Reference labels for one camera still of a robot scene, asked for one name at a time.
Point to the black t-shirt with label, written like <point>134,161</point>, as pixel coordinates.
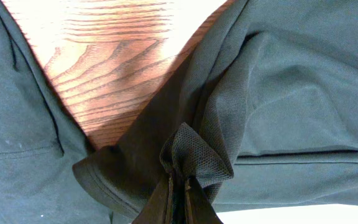
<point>39,143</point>

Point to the black polo shirt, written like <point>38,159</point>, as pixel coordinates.
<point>263,114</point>

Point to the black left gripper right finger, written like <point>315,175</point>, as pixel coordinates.
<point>198,209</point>

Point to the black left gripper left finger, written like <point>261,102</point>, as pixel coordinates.
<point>159,208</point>

